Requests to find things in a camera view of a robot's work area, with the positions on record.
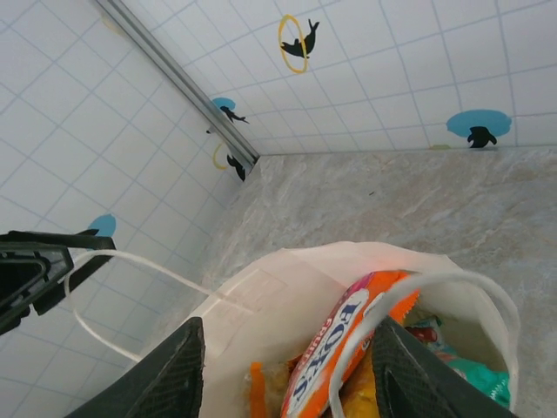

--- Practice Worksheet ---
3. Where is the white paper bag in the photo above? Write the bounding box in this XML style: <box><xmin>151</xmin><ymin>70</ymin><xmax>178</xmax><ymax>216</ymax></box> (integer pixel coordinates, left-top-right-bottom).
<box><xmin>64</xmin><ymin>241</ymin><xmax>522</xmax><ymax>418</ymax></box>

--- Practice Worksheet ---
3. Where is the teal Fox's candy bag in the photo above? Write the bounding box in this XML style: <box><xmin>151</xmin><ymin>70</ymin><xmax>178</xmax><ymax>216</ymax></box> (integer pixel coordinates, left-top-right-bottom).
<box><xmin>406</xmin><ymin>315</ymin><xmax>510</xmax><ymax>410</ymax></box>

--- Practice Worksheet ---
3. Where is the aluminium corner post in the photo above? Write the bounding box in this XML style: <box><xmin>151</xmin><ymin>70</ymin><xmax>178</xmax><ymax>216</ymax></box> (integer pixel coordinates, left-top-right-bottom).
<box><xmin>95</xmin><ymin>0</ymin><xmax>261</xmax><ymax>175</ymax></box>

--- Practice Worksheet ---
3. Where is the yellow-orange snack packet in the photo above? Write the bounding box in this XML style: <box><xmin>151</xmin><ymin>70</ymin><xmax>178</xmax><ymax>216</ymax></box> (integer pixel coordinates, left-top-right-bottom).
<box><xmin>339</xmin><ymin>347</ymin><xmax>376</xmax><ymax>418</ymax></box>

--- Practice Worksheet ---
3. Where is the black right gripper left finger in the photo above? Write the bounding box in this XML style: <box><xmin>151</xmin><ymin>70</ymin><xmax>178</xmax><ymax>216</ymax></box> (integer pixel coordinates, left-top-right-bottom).
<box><xmin>64</xmin><ymin>316</ymin><xmax>206</xmax><ymax>418</ymax></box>

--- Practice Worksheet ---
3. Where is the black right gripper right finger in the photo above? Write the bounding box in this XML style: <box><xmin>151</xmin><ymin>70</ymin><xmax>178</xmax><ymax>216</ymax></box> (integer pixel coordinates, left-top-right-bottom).
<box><xmin>372</xmin><ymin>317</ymin><xmax>519</xmax><ymax>418</ymax></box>

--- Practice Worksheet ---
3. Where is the black animal blue patch sticker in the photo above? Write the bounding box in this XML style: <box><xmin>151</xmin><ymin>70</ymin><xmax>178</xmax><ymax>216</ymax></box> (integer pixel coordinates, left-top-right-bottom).
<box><xmin>85</xmin><ymin>213</ymin><xmax>117</xmax><ymax>239</ymax></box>

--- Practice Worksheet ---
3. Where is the penguin blue patch sticker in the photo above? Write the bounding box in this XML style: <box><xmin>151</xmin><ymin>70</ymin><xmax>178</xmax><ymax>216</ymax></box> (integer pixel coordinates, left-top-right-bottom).
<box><xmin>446</xmin><ymin>108</ymin><xmax>511</xmax><ymax>149</ymax></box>

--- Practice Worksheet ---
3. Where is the orange Kraks chips bag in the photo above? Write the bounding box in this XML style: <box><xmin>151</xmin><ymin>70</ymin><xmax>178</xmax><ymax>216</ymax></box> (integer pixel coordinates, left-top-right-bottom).
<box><xmin>250</xmin><ymin>361</ymin><xmax>267</xmax><ymax>418</ymax></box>

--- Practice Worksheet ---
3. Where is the small seal yellow ring sticker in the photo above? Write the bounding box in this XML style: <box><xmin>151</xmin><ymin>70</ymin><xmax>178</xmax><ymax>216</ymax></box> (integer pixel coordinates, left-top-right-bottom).
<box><xmin>212</xmin><ymin>143</ymin><xmax>247</xmax><ymax>182</ymax></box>

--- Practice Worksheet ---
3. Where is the orange Fox's fruits candy bag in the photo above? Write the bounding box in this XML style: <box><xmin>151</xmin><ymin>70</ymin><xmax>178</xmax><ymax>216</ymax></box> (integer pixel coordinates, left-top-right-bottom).
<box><xmin>280</xmin><ymin>269</ymin><xmax>421</xmax><ymax>418</ymax></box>

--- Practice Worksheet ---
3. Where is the shark blue patch sticker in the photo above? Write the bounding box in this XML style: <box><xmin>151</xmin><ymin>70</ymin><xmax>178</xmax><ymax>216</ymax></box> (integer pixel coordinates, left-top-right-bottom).
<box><xmin>211</xmin><ymin>98</ymin><xmax>250</xmax><ymax>125</ymax></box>

